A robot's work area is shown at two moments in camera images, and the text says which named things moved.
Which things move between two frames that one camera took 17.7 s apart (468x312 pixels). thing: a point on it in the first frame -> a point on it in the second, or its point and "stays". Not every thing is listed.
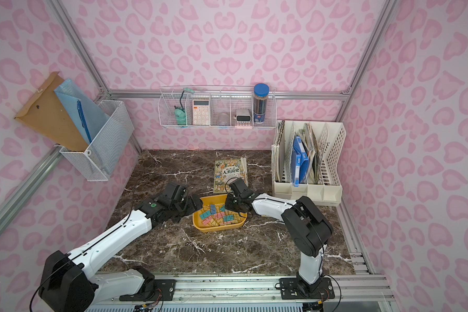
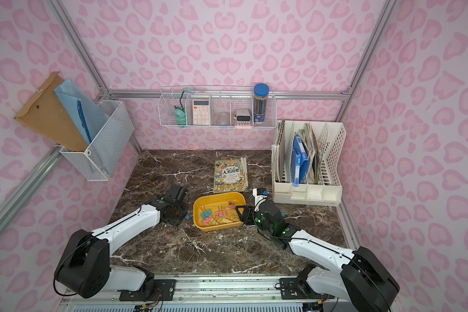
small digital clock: x=243 y=119 stays
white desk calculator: x=201 y=112 stays
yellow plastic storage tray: x=214 y=216 stays
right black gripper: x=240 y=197 -> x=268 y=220
